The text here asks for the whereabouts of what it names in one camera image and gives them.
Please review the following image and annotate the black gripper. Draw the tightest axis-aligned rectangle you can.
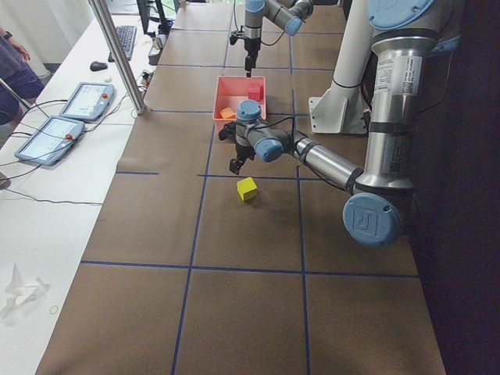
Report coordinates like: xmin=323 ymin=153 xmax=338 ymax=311
xmin=230 ymin=29 xmax=261 ymax=77
xmin=218 ymin=121 xmax=255 ymax=175

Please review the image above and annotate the yellow foam block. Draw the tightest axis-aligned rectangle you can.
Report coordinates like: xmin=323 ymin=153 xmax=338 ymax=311
xmin=236 ymin=177 xmax=259 ymax=202

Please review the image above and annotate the red foam block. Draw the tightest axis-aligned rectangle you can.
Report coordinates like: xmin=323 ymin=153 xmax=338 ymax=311
xmin=248 ymin=83 xmax=263 ymax=102

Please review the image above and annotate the orange foam block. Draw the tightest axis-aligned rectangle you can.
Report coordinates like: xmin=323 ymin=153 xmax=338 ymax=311
xmin=219 ymin=107 xmax=236 ymax=120

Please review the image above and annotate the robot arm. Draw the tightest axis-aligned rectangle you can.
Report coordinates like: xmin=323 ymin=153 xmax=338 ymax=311
xmin=230 ymin=0 xmax=314 ymax=77
xmin=219 ymin=1 xmax=465 ymax=247

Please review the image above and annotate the pink plastic bin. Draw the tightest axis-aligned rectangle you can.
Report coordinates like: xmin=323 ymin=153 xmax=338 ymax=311
xmin=212 ymin=76 xmax=266 ymax=131

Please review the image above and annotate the black keyboard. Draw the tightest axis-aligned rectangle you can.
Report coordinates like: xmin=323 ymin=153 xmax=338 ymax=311
xmin=116 ymin=25 xmax=137 ymax=61

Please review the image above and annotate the black computer mouse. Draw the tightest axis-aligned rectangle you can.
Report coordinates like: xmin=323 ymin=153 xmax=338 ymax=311
xmin=89 ymin=61 xmax=108 ymax=72

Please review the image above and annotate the upper teach pendant tablet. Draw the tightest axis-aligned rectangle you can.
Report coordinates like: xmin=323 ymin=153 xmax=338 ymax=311
xmin=59 ymin=82 xmax=115 ymax=121

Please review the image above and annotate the teach pendant tablet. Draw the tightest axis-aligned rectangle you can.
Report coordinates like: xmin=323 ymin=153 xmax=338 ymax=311
xmin=14 ymin=116 xmax=85 ymax=166
xmin=59 ymin=82 xmax=115 ymax=121

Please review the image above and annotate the lower teach pendant tablet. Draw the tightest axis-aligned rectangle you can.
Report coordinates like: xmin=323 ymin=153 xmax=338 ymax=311
xmin=14 ymin=116 xmax=85 ymax=166

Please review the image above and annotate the person at desk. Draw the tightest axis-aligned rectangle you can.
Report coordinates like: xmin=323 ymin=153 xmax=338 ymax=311
xmin=1 ymin=27 xmax=44 ymax=127

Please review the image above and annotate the crumpled white tissue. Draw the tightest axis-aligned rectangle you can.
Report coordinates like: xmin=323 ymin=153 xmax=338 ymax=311
xmin=1 ymin=263 xmax=50 ymax=321

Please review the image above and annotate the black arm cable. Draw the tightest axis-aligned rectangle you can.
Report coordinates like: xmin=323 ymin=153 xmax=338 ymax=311
xmin=253 ymin=115 xmax=298 ymax=138

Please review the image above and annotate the white camera mast post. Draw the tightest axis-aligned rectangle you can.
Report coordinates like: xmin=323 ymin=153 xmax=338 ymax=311
xmin=309 ymin=0 xmax=373 ymax=134

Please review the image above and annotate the aluminium frame post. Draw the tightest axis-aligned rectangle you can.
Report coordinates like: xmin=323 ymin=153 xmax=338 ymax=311
xmin=88 ymin=0 xmax=147 ymax=115

